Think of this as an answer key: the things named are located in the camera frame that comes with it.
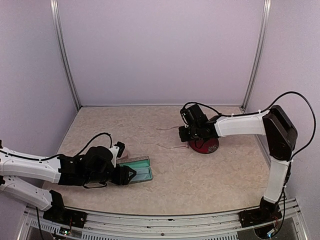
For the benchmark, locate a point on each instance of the left aluminium frame post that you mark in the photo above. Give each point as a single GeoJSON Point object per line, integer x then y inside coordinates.
{"type": "Point", "coordinates": [54, 6]}

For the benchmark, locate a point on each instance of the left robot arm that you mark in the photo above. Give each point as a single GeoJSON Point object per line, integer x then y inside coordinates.
{"type": "Point", "coordinates": [97, 166]}

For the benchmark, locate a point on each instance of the right aluminium frame post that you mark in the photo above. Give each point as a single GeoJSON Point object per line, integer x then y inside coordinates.
{"type": "Point", "coordinates": [267, 4]}

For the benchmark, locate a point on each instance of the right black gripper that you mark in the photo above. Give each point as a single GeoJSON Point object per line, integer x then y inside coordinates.
{"type": "Point", "coordinates": [184, 137]}

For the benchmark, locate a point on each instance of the small blue cleaning cloth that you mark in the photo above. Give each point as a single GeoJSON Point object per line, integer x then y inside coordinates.
{"type": "Point", "coordinates": [143, 173]}

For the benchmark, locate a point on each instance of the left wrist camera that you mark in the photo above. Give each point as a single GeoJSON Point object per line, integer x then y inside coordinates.
{"type": "Point", "coordinates": [117, 151]}

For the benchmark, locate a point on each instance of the grey glasses case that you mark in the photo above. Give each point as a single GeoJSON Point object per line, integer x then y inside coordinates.
{"type": "Point", "coordinates": [141, 165]}

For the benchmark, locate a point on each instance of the clear pink glasses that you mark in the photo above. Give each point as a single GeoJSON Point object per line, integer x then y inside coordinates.
{"type": "Point", "coordinates": [171, 140]}

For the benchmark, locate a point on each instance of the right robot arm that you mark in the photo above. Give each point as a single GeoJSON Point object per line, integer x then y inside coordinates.
{"type": "Point", "coordinates": [281, 135]}

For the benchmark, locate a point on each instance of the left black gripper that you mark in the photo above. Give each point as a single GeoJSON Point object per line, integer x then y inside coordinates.
{"type": "Point", "coordinates": [121, 177]}

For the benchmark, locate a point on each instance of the red floral plate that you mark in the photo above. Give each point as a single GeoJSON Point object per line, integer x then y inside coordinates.
{"type": "Point", "coordinates": [204, 146]}

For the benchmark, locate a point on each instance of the front aluminium rail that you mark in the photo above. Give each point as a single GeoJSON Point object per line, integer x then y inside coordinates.
{"type": "Point", "coordinates": [99, 225]}

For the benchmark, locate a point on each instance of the aluminium frame post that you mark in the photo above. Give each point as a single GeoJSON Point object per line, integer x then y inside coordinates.
{"type": "Point", "coordinates": [267, 4]}
{"type": "Point", "coordinates": [54, 6]}

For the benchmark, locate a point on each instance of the pink glasses case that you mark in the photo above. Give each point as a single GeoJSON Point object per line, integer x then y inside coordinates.
{"type": "Point", "coordinates": [125, 155]}

